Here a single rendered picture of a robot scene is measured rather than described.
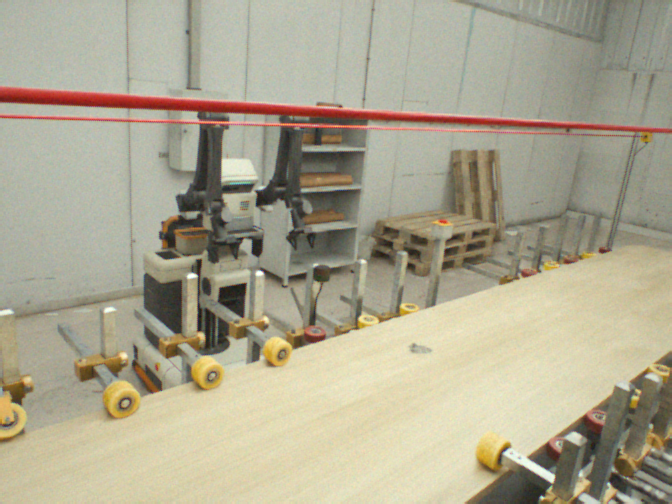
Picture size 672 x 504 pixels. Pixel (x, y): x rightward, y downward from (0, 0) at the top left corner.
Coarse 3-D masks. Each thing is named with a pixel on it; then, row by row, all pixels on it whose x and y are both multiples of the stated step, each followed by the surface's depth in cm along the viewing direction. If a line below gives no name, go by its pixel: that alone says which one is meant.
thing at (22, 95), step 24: (0, 96) 26; (24, 96) 27; (48, 96) 27; (72, 96) 28; (96, 96) 29; (120, 96) 30; (144, 96) 31; (408, 120) 46; (432, 120) 48; (456, 120) 50; (480, 120) 53; (504, 120) 56; (528, 120) 59
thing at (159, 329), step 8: (136, 312) 189; (144, 312) 188; (144, 320) 184; (152, 320) 182; (152, 328) 180; (160, 328) 177; (160, 336) 176; (184, 344) 168; (184, 352) 164; (192, 352) 164; (192, 360) 160
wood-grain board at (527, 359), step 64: (640, 256) 350; (448, 320) 221; (512, 320) 227; (576, 320) 233; (640, 320) 240; (192, 384) 158; (256, 384) 161; (320, 384) 164; (384, 384) 168; (448, 384) 171; (512, 384) 175; (576, 384) 179; (0, 448) 125; (64, 448) 127; (128, 448) 129; (192, 448) 131; (256, 448) 133; (320, 448) 135; (384, 448) 137; (448, 448) 140; (512, 448) 142
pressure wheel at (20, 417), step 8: (16, 408) 129; (16, 416) 129; (24, 416) 129; (0, 424) 126; (8, 424) 127; (16, 424) 128; (24, 424) 129; (0, 432) 125; (8, 432) 126; (16, 432) 127; (0, 440) 129
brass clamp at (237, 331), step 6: (246, 318) 188; (264, 318) 190; (234, 324) 183; (240, 324) 183; (246, 324) 184; (252, 324) 185; (258, 324) 187; (264, 324) 189; (234, 330) 183; (240, 330) 183; (264, 330) 190; (234, 336) 183; (240, 336) 183; (246, 336) 185
